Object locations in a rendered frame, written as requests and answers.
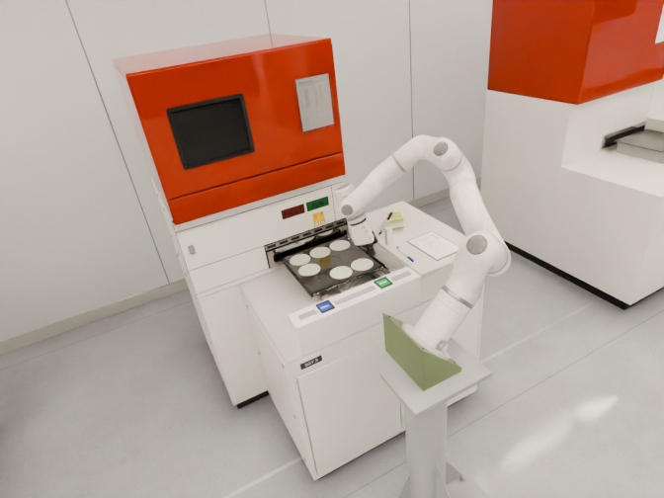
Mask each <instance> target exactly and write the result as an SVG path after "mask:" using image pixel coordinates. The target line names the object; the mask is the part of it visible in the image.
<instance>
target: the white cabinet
mask: <svg viewBox="0 0 664 498"><path fill-rule="evenodd" d="M240 289H241V293H242V296H243V300H244V304H245V308H246V311H247V315H248V319H249V322H250V326H251V330H252V334H253V337H254V341H255V345H256V349H257V352H258V356H259V360H260V364H261V367H262V371H263V375H264V379H265V382H266V385H267V389H268V391H269V393H270V395H271V397H272V399H273V401H274V403H275V405H276V407H277V409H278V411H279V413H280V415H281V417H282V419H283V420H284V422H285V424H286V426H287V428H288V430H289V432H290V435H291V437H292V439H293V441H294V443H295V445H296V446H297V448H298V450H299V452H300V454H301V456H302V458H303V460H304V462H305V464H306V466H307V468H308V470H309V472H310V474H311V475H312V477H313V479H314V480H316V479H320V478H322V477H324V476H326V475H327V474H329V473H331V472H333V471H335V470H336V469H338V468H340V467H342V466H343V465H345V464H347V463H349V462H351V461H352V460H354V459H356V458H358V457H360V456H362V455H364V454H366V453H368V452H369V451H371V450H373V449H375V448H377V447H378V446H380V445H382V444H384V443H385V442H387V441H389V440H391V439H393V438H394V437H396V436H398V435H400V434H402V433H403V432H405V412H404V404H403V403H402V402H401V401H400V400H399V398H398V397H397V396H396V395H395V394H394V393H393V391H392V390H391V389H390V388H389V387H388V385H387V384H386V383H385V382H384V381H383V380H382V378H381V377H380V376H379V372H380V369H381V367H382V364H383V361H384V358H385V356H386V353H387V351H386V350H385V343H384V329H383V322H381V323H379V324H377V325H375V326H373V327H370V328H368V329H366V330H364V331H361V332H359V333H357V334H355V335H352V336H350V337H348V338H346V339H343V340H341V341H339V342H337V343H335V344H332V345H330V346H328V347H326V348H323V349H321V350H319V351H317V352H314V353H312V354H310V355H308V356H305V357H303V358H301V359H299V360H296V361H294V362H292V363H290V364H288V363H287V361H286V360H285V358H284V357H283V355H282V353H281V352H280V350H279V348H278V347H277V345H276V344H275V342H274V340H273V339H272V337H271V336H270V334H269V332H268V331H267V329H266V327H265V326H264V324H263V323H262V321H261V319H260V318H259V316H258V314H257V313H256V311H255V310H254V308H253V306H252V305H251V303H250V301H249V300H248V298H247V297H246V295H245V293H244V292H243V290H242V288H240ZM483 296H484V283H483V288H482V292H481V296H480V298H479V300H478V301H477V303H476V304H475V306H474V307H473V308H472V310H471V311H470V313H469V314H468V315H467V316H466V318H465V319H464V320H463V322H462V324H461V325H460V326H459V328H458V329H457V330H456V332H455V334H454V335H453V336H452V338H453V339H454V340H455V341H456V342H457V343H459V344H460V345H461V346H462V347H463V348H465V349H466V350H467V351H468V352H469V353H470V354H472V355H473V356H474V357H475V358H476V359H477V360H479V349H480V335H481V322H482V308H483ZM433 299H434V297H433V298H431V299H429V300H426V301H424V302H422V304H421V305H419V306H416V307H414V308H412V309H410V310H407V311H405V312H403V313H401V314H399V315H396V316H394V318H396V319H398V320H400V321H402V322H404V323H407V324H409V325H411V326H413V327H414V326H415V324H416V323H417V322H418V320H419V319H420V317H421V316H422V314H423V313H424V312H425V310H426V309H427V307H428V306H429V305H430V303H431V302H432V300H433ZM476 389H477V385H475V386H474V387H472V388H470V389H468V390H466V391H465V392H463V393H461V394H459V395H457V396H456V397H454V398H452V399H450V400H448V407H450V406H452V405H454V404H455V403H457V402H459V401H461V400H462V399H464V398H466V397H467V396H468V395H470V394H471V393H472V392H474V391H476Z"/></svg>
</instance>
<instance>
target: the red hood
mask: <svg viewBox="0 0 664 498"><path fill-rule="evenodd" d="M112 61H113V66H114V67H115V70H116V73H117V76H118V79H119V82H120V85H121V88H122V91H123V94H124V99H125V102H126V105H127V108H128V111H129V113H130V116H131V119H132V122H133V125H134V128H135V131H136V134H137V137H138V140H139V143H140V146H141V149H142V152H143V155H144V158H145V161H146V163H147V166H148V169H149V172H150V175H151V177H152V180H153V182H154V184H155V186H156V188H157V190H158V192H159V194H160V196H161V198H162V200H163V202H164V204H165V207H166V208H167V210H168V212H169V214H170V216H171V218H172V220H173V222H174V224H175V225H178V224H182V223H185V222H188V221H192V220H195V219H198V218H202V217H205V216H208V215H212V214H215V213H218V212H222V211H225V210H228V209H231V208H237V207H240V206H244V205H247V204H250V203H254V202H257V201H260V200H263V199H266V198H269V197H273V196H276V195H279V194H283V193H286V192H289V191H293V190H296V189H299V188H303V187H306V186H309V185H313V184H316V183H319V182H323V181H326V180H329V179H333V178H336V177H339V176H343V175H346V170H345V161H344V151H343V141H342V132H341V123H340V113H339V104H338V94H337V85H336V75H335V65H334V56H333V46H332V43H331V38H321V37H306V36H292V35H277V34H264V35H259V36H253V37H247V38H241V39H235V40H229V41H218V42H212V43H206V44H200V45H193V46H187V47H181V48H175V49H169V50H163V51H157V52H151V53H146V54H140V55H134V56H128V57H122V58H115V59H112Z"/></svg>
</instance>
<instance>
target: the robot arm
mask: <svg viewBox="0 0 664 498"><path fill-rule="evenodd" d="M420 161H430V162H431V163H433V164H434V165H436V166H437V167H438V168H439V169H440V171H441V172H442V173H443V174H444V175H445V177H446V178H447V180H448V183H449V185H450V197H451V201H452V204H453V206H454V209H455V212H456V216H457V218H458V220H459V223H460V225H461V227H462V229H463V231H464V233H465V235H466V238H465V239H464V240H463V241H462V243H461V244H460V246H459V248H458V250H457V252H456V257H455V261H454V265H453V269H452V272H451V275H450V276H449V278H448V279H447V281H446V282H445V284H444V285H443V286H442V288H441V289H440V291H439V292H438V293H437V295H436V296H435V298H434V299H433V300H432V302H431V303H430V305H429V306H428V307H427V309H426V310H425V312H424V313H423V314H422V316H421V317H420V319H419V320H418V322H417V323H416V324H415V326H414V327H413V326H411V325H409V324H407V323H403V324H402V328H403V330H404V331H405V332H406V333H407V334H408V335H409V336H410V337H411V338H412V339H414V340H415V341H416V342H417V343H419V344H420V345H421V346H423V347H424V348H425V349H427V350H428V351H430V352H431V353H433V354H434V355H436V356H438V357H439V358H441V359H444V360H448V359H449V358H450V355H449V354H448V353H447V348H448V344H447V343H448V342H449V340H450V339H451V338H452V336H453V335H454V334H455V332H456V331H457V329H458V328H459V326H460V325H461V324H462V322H463V321H464V319H465V318H466V316H467V315H468V314H469V313H470V311H471V310H472V308H473V307H474V306H475V304H476V303H477V301H478V300H479V298H480V296H481V292H482V288H483V283H484V280H485V277H486V276H490V277H497V276H500V275H502V274H504V273H505V272H506V271H507V270H508V269H509V267H510V264H511V254H510V252H509V249H508V247H507V245H506V244H505V242H504V240H503V239H502V237H501V235H500V234H499V232H498V230H497V228H496V226H495V225H494V223H493V221H492V219H491V217H490V215H489V213H488V211H487V209H486V207H485V205H484V202H483V200H482V197H481V196H480V193H479V191H478V188H477V185H476V180H475V175H474V172H473V169H472V167H471V165H470V163H469V162H468V160H467V159H466V157H465V156H464V155H463V153H462V152H461V151H460V149H459V148H458V147H457V145H456V144H455V143H453V142H452V141H451V140H449V139H448V138H445V137H439V138H435V137H433V136H429V135H418V136H415V137H413V138H412V139H410V140H409V141H408V142H407V143H405V144H404V145H403V146H402V147H400V148H399V149H398V150H397V151H395V152H394V153H393V154H392V155H390V156H389V157H388V158H387V159H385V160H384V161H383V162H382V163H381V164H379V165H378V166H377V167H376V168H375V169H373V170H372V171H371V172H370V173H369V175H368V176H367V177H366V179H365V180H364V182H363V183H362V184H361V185H360V186H359V187H358V188H357V189H356V190H355V188H354V185H353V184H347V185H344V186H342V187H340V188H338V189H337V190H336V191H335V195H336V197H337V200H338V202H339V212H340V214H341V215H342V216H344V217H346V220H347V221H348V223H349V229H350V233H351V236H352V239H353V241H354V243H355V245H357V246H362V247H363V248H365V250H367V252H368V254H369V256H370V258H371V257H373V256H374V255H375V250H374V245H375V244H376V243H377V242H378V240H377V239H376V234H375V231H374V228H373V226H372V225H371V223H370V222H369V220H368V219H367V218H366V214H365V211H364V208H365V207H366V206H368V205H369V204H370V203H371V202H372V201H373V200H374V199H375V198H376V197H377V196H378V195H379V194H380V193H381V191H382V190H383V189H384V188H386V187H387V186H388V185H389V184H391V183H392V182H394V181H395V180H396V179H397V178H399V177H400V176H401V175H403V174H404V173H405V172H407V171H408V170H409V169H410V168H412V167H413V166H414V165H416V164H417V163H418V162H420Z"/></svg>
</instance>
